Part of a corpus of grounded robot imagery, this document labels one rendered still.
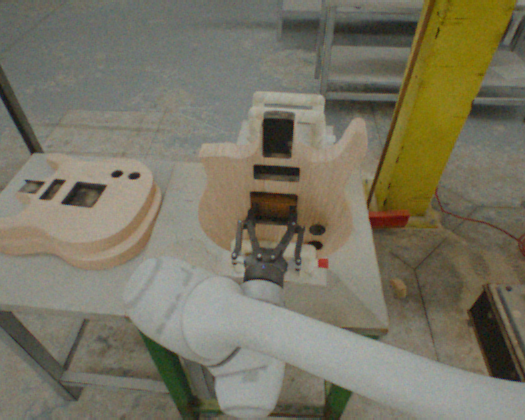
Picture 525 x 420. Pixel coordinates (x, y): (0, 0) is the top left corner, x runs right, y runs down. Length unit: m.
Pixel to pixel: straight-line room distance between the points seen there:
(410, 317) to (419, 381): 1.70
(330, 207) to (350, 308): 0.27
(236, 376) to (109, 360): 1.47
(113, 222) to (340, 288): 0.62
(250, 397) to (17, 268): 0.82
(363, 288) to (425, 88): 1.22
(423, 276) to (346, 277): 1.31
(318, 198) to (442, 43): 1.24
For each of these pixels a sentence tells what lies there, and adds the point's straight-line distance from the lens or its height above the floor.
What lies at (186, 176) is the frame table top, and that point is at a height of 0.93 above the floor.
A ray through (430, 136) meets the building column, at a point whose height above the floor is 0.61.
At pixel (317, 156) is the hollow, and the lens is 0.76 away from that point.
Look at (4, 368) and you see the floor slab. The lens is 2.22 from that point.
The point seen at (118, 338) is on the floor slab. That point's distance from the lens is 2.06.
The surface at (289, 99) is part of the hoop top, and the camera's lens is 1.10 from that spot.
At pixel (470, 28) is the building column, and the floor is 1.14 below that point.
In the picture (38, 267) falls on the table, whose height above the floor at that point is 0.90.
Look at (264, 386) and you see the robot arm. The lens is 0.60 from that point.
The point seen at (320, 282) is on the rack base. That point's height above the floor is 0.94.
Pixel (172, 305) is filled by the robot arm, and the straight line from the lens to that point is 0.49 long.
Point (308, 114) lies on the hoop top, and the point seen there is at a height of 1.21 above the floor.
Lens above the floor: 1.75
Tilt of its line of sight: 46 degrees down
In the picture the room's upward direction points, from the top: straight up
